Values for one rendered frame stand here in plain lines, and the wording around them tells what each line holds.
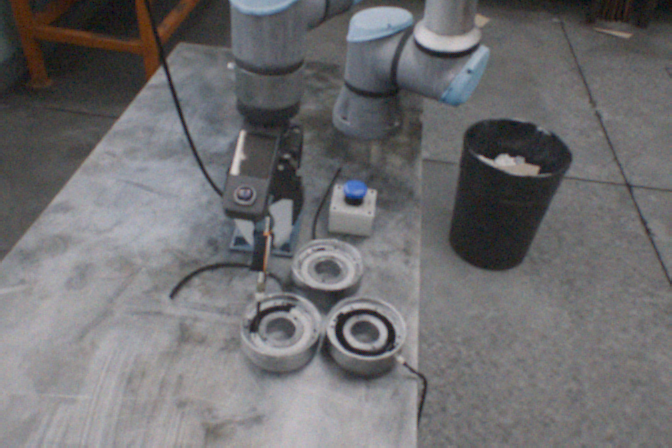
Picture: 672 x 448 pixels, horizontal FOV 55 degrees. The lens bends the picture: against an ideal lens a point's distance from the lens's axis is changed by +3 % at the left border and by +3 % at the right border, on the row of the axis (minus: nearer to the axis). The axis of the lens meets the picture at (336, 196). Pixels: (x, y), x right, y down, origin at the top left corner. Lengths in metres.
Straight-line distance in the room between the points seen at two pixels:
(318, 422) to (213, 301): 0.24
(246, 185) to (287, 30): 0.16
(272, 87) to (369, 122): 0.61
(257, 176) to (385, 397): 0.33
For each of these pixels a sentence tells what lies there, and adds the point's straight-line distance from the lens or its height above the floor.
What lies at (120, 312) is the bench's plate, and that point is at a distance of 0.92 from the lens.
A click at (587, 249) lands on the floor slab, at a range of 2.45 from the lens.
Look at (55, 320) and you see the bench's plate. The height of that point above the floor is 0.80.
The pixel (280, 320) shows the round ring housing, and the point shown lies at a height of 0.82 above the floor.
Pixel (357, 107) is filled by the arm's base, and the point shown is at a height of 0.86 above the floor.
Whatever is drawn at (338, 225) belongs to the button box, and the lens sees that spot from 1.01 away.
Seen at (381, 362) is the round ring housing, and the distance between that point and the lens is 0.81.
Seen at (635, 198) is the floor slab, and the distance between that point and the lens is 2.81.
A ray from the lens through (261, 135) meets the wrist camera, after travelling 0.69.
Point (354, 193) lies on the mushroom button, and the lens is 0.99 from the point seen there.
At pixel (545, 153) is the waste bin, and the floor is 0.36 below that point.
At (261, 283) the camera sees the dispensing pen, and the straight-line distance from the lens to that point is 0.80.
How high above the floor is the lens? 1.47
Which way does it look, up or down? 38 degrees down
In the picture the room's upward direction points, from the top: 6 degrees clockwise
